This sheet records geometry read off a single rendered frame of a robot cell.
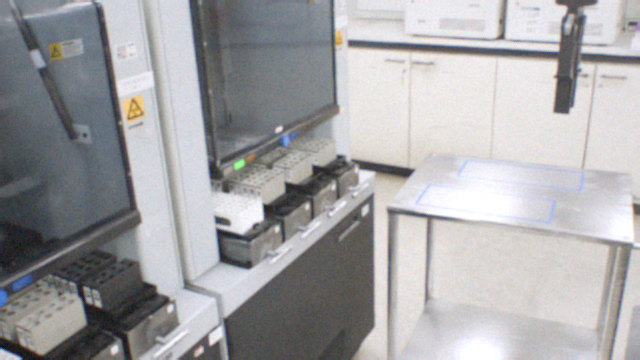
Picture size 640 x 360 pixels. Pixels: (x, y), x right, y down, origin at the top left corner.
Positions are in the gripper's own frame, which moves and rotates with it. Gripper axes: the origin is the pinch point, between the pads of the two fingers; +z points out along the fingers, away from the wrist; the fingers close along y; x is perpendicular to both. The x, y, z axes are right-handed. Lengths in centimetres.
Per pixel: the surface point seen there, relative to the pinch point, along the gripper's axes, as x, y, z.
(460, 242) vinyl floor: 64, 152, 120
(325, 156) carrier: 73, 34, 35
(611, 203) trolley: -9, 40, 38
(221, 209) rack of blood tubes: 77, -13, 34
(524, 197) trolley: 12, 35, 38
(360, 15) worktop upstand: 183, 280, 28
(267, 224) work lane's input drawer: 67, -8, 39
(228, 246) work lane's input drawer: 73, -17, 42
